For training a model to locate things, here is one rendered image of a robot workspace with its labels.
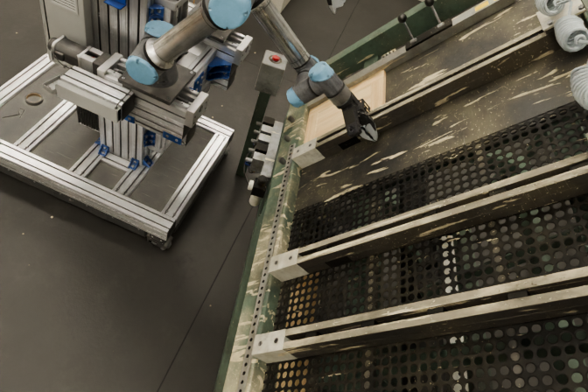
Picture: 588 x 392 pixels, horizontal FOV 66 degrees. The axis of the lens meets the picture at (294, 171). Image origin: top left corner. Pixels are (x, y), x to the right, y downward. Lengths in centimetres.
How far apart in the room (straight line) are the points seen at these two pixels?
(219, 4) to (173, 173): 141
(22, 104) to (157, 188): 93
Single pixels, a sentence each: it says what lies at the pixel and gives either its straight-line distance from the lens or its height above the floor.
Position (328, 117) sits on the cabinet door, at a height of 99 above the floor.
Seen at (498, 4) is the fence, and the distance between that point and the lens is 192.
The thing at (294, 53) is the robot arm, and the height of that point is 137.
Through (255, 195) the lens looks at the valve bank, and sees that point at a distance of 201.
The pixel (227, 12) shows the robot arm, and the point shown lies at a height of 154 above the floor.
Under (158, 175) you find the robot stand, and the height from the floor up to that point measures 21.
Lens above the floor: 230
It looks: 48 degrees down
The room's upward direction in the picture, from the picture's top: 24 degrees clockwise
